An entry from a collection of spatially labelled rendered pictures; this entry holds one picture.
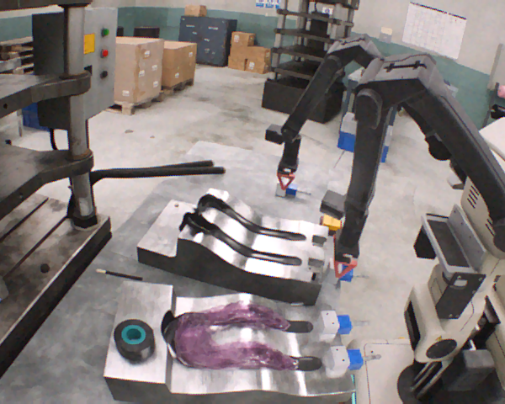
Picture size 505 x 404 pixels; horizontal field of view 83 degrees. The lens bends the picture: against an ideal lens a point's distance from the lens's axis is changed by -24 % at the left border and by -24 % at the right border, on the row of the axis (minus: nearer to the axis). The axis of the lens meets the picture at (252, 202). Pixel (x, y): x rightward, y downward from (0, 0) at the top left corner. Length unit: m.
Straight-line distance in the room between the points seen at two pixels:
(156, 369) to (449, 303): 0.69
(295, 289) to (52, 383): 0.64
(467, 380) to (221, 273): 0.83
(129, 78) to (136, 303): 4.01
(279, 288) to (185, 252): 0.25
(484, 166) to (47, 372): 0.95
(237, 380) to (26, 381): 0.47
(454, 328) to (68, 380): 1.00
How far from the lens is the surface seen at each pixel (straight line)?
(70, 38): 1.01
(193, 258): 0.94
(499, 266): 1.01
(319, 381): 0.77
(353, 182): 0.78
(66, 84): 1.00
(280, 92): 5.00
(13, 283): 1.10
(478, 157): 0.60
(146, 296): 0.80
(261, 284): 0.93
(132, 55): 4.53
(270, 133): 1.31
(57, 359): 0.86
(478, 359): 1.16
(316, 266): 1.00
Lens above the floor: 1.50
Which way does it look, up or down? 32 degrees down
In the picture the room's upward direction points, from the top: 8 degrees clockwise
